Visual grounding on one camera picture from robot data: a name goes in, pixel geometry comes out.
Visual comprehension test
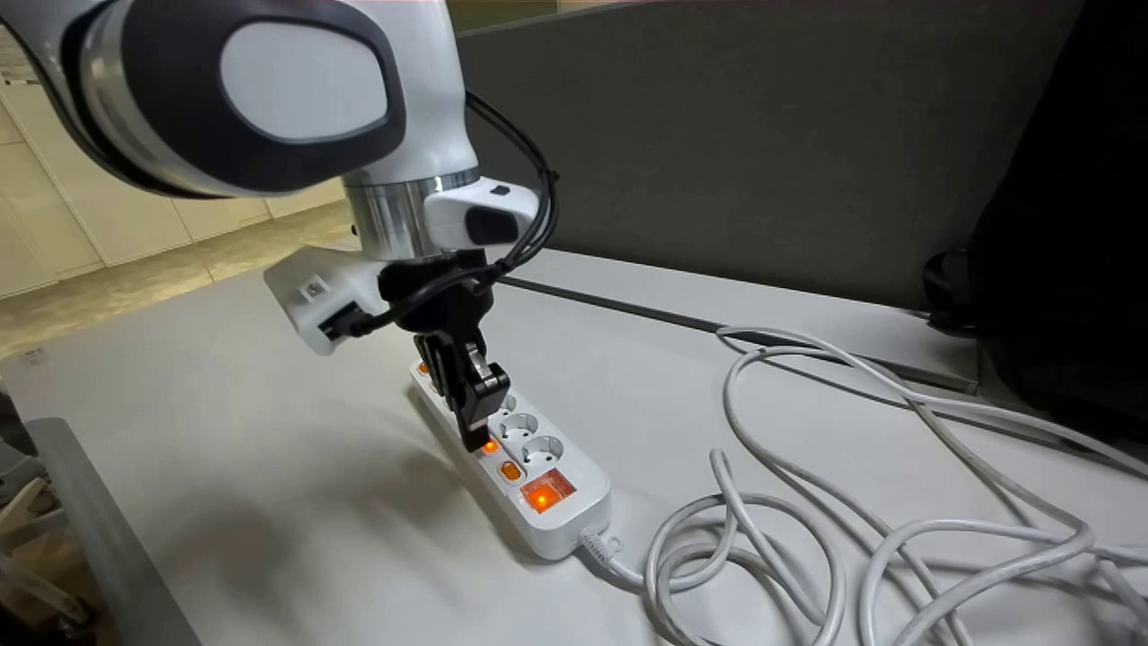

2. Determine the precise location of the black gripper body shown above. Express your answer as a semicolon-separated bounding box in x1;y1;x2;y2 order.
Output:
378;248;499;363

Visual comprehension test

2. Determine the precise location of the white multi-socket power strip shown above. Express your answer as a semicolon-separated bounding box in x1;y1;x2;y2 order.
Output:
404;356;618;564

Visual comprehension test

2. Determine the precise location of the grey desk partition panel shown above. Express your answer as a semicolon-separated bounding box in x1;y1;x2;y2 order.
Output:
450;0;1088;313

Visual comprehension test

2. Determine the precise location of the clutter under desk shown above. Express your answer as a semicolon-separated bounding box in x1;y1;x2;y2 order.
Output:
0;393;102;646

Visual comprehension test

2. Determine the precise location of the black bulky object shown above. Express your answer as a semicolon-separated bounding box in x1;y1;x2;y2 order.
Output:
921;0;1148;450

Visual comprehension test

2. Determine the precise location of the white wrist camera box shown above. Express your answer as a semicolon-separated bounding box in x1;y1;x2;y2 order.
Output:
262;246;399;360

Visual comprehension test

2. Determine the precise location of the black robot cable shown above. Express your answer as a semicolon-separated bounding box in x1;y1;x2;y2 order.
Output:
321;89;562;342

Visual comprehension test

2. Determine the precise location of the white power cable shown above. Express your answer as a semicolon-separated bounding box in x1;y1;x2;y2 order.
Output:
580;323;1148;646

